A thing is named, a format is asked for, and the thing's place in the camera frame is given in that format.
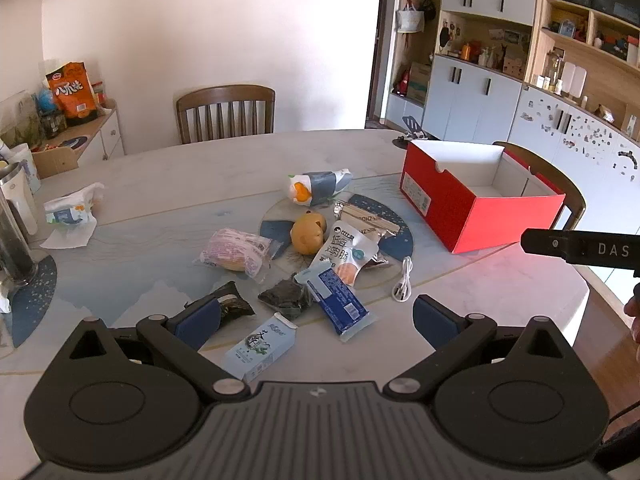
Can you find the grey white snack packet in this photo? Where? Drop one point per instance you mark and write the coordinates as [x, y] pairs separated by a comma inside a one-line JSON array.
[[320, 185]]

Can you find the red shoe box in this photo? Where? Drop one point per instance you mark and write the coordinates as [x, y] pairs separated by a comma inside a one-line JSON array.
[[440, 195]]

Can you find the small cardboard box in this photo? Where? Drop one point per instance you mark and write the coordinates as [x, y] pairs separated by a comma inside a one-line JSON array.
[[55, 162]]

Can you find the white canister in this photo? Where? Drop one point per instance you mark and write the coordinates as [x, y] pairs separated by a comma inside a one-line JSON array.
[[580, 82], [567, 77]]

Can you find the white tissue pack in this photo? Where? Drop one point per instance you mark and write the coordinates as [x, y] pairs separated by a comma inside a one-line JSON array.
[[70, 207]]

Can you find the orange bottle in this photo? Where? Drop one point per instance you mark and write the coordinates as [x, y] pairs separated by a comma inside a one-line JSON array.
[[467, 51]]

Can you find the dark glass jar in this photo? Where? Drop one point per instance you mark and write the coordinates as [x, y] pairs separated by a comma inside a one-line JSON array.
[[52, 125]]

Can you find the yellow duck toy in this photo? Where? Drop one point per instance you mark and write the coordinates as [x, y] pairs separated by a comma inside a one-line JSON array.
[[307, 235]]

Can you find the white wooden wall cabinet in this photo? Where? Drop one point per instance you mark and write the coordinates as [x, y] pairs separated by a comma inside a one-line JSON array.
[[470, 90]]

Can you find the red toy figure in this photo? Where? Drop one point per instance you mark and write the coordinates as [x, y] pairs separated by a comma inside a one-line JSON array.
[[401, 85]]

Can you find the wooden slat chair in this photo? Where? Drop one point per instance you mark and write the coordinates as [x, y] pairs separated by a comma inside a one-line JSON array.
[[225, 94]]

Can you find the pink bread packet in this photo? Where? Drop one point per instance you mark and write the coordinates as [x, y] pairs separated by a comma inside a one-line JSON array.
[[232, 250]]

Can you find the person's right hand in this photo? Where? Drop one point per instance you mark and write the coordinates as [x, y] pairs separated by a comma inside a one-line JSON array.
[[634, 317]]

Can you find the white paper napkin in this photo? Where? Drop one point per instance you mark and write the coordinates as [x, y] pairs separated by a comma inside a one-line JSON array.
[[70, 236]]

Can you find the black snack packet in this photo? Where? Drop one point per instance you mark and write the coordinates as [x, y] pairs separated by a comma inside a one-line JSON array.
[[286, 299]]

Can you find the round blue placemat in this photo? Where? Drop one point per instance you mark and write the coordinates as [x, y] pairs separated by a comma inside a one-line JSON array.
[[274, 230]]

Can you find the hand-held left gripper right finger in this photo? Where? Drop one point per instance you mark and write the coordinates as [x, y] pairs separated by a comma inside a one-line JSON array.
[[435, 321]]

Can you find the light blue carton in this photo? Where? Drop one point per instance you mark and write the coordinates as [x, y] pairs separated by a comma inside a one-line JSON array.
[[260, 350]]

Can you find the blue white snack packet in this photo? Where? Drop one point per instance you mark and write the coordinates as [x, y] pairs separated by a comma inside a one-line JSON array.
[[335, 305]]

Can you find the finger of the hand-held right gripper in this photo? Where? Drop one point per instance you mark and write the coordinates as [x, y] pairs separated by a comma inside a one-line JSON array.
[[545, 244]]

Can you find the hanging tote bag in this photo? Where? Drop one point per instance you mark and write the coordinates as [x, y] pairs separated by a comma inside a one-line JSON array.
[[410, 19]]

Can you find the white patterned cup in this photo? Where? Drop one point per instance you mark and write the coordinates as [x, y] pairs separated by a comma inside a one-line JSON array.
[[25, 165]]

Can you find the white chicken snack packet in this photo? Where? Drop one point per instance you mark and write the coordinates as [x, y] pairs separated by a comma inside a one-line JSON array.
[[345, 252]]

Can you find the blue speckled placemat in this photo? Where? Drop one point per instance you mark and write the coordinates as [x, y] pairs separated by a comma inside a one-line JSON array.
[[30, 305]]

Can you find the orange snack bag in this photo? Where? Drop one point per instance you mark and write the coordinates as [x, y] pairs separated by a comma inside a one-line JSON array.
[[72, 95]]

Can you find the cardboard box with print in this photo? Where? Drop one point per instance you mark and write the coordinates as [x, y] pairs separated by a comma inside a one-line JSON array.
[[419, 82]]

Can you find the dark snack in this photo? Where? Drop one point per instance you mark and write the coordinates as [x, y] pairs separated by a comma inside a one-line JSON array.
[[234, 305]]

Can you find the clear glass jar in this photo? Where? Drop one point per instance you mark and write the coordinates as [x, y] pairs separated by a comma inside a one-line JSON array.
[[554, 67]]

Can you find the white side cabinet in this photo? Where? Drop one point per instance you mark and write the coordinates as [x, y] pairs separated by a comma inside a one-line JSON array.
[[107, 140]]

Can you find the wooden curved chair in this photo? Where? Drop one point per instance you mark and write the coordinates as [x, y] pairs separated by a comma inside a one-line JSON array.
[[575, 200]]

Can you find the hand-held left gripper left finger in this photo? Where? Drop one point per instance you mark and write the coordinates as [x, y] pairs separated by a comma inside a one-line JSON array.
[[197, 322]]

